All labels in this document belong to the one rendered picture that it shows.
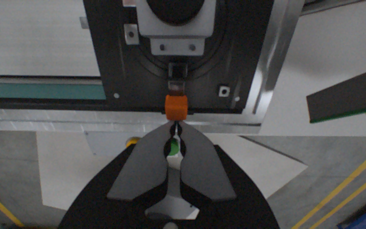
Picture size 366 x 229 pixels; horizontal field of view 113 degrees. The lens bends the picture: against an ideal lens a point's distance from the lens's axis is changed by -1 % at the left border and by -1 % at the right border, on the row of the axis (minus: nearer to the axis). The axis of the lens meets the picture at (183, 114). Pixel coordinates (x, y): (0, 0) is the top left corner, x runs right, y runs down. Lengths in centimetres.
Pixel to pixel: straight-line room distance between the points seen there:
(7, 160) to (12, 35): 255
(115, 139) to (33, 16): 25
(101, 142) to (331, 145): 248
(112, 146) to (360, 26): 59
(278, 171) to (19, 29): 78
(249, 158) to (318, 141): 184
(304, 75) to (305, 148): 187
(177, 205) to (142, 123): 31
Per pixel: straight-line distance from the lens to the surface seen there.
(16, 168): 292
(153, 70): 19
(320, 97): 26
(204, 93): 22
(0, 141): 265
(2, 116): 42
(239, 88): 23
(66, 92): 32
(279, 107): 44
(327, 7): 28
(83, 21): 24
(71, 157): 58
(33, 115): 37
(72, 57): 32
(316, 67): 45
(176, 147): 27
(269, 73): 26
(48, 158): 64
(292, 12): 27
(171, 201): 46
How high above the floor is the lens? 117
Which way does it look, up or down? 62 degrees down
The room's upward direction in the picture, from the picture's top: 178 degrees clockwise
